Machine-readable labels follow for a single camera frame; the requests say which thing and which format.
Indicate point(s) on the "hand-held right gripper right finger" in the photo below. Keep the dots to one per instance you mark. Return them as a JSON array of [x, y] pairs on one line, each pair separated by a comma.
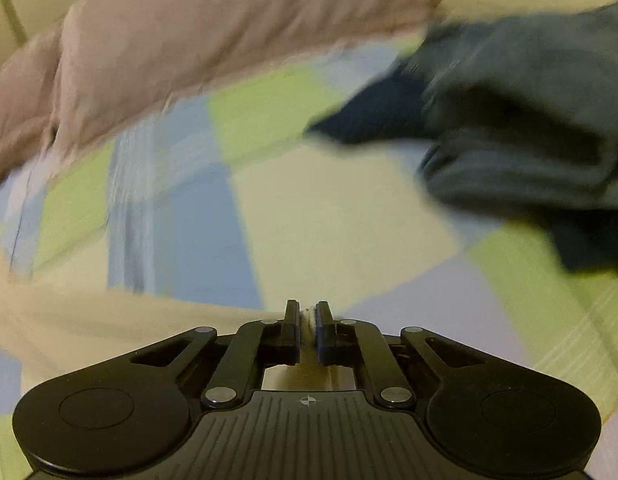
[[325, 332]]

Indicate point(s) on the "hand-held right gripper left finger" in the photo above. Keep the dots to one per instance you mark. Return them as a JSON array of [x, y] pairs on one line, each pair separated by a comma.
[[290, 332]]

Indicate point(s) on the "beige shirt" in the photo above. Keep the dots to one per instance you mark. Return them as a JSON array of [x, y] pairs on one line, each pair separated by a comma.
[[89, 320]]

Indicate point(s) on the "checked bed sheet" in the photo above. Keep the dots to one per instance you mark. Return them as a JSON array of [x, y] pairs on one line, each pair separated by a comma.
[[314, 200]]

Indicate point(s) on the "navy garment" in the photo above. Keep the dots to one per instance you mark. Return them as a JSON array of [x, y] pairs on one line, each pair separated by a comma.
[[379, 110]]

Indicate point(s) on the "grey-blue garment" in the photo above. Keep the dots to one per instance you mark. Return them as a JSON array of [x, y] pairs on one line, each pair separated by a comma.
[[529, 110]]

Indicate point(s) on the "large mauve pillow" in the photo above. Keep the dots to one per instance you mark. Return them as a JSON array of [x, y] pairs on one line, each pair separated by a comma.
[[214, 20]]

